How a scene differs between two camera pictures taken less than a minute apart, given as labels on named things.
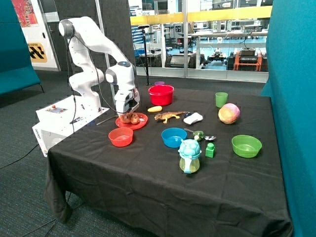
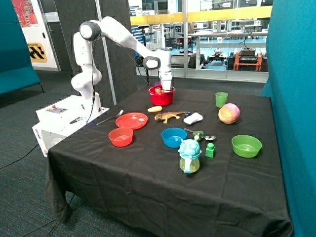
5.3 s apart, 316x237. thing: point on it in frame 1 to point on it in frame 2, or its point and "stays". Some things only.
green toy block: x=210 y=150 stays
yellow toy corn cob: x=155 y=108 stays
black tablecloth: x=190 y=161 stays
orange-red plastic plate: x=143 y=120 stays
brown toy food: x=129 y=117 to x=158 y=90
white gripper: x=126 y=100 to x=166 y=77
